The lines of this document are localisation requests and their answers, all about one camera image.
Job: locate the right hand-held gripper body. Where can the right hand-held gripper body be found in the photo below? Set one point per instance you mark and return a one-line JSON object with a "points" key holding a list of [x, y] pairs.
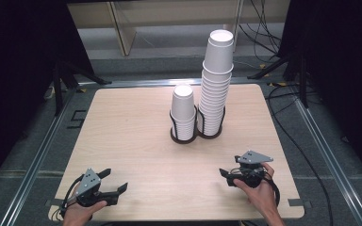
{"points": [[251, 171]]}

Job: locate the dark curtain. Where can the dark curtain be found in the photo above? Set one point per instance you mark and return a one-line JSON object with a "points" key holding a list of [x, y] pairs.
{"points": [[19, 78], [342, 62]]}

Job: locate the aluminium floor rail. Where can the aluminium floor rail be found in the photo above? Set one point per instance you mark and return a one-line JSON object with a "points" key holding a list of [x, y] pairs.
{"points": [[169, 82], [41, 157], [330, 157]]}

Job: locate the person's left hand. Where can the person's left hand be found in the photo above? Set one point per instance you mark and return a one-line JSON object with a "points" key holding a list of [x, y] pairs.
{"points": [[77, 215]]}

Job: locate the person's right hand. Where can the person's right hand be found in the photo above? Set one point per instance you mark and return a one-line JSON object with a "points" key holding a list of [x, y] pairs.
{"points": [[262, 196]]}

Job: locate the light wooden shelf unit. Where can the light wooden shelf unit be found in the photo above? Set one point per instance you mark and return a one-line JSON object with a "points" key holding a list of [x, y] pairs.
{"points": [[122, 28]]}

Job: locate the black metal stand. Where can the black metal stand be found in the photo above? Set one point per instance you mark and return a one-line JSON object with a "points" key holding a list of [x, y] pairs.
{"points": [[66, 75], [295, 69]]}

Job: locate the tall stack of paper cups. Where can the tall stack of paper cups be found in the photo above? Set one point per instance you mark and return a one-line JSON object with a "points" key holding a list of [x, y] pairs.
{"points": [[217, 78]]}

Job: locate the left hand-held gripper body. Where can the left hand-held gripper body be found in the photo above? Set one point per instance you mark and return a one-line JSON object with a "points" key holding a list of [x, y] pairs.
{"points": [[87, 183]]}

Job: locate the short stack of paper cups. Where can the short stack of paper cups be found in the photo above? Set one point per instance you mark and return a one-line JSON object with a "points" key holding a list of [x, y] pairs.
{"points": [[182, 106]]}

